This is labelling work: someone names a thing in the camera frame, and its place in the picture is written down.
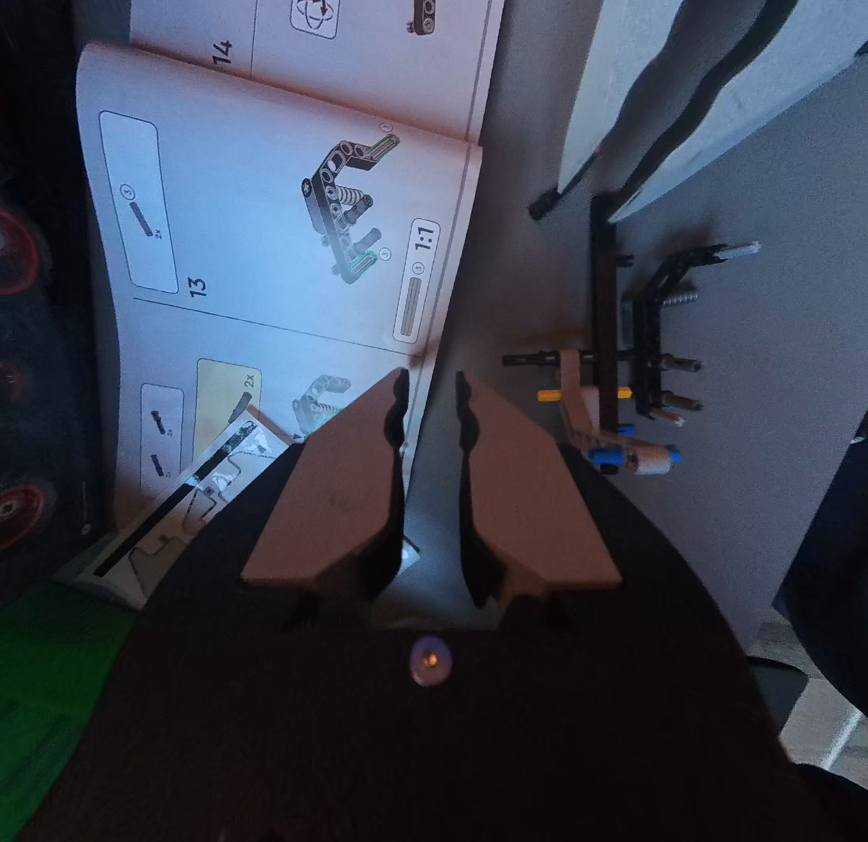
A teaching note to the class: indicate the long black lego beam assembly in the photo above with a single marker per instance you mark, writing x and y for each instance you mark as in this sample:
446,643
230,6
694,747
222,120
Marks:
603,279

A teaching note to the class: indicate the green plate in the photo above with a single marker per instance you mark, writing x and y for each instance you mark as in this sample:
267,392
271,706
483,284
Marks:
47,686

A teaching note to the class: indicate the black lego pin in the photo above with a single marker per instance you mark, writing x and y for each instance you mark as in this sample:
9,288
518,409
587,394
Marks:
544,204

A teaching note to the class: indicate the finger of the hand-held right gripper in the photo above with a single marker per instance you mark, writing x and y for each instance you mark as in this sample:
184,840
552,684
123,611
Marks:
800,55
624,55

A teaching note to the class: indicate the grey fabric seat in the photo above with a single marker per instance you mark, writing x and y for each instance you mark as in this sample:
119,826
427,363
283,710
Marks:
820,713

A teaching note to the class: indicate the lego instruction booklet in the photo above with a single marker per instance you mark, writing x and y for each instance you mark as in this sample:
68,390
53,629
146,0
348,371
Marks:
271,177

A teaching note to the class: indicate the dark box with red wheels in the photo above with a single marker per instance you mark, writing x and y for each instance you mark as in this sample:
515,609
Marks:
34,313

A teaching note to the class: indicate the bent black lego frame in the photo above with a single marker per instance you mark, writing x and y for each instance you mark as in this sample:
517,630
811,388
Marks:
652,353

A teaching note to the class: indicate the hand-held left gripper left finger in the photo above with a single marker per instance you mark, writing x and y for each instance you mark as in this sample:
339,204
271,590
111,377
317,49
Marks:
325,503

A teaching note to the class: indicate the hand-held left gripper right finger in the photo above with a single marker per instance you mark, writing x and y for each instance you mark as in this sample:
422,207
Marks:
536,509

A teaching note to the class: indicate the lego sticker sheet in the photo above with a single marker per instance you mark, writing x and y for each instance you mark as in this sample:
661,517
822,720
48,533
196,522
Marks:
196,489

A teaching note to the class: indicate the person's dark blue pants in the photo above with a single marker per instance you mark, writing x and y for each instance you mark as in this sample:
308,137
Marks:
834,550

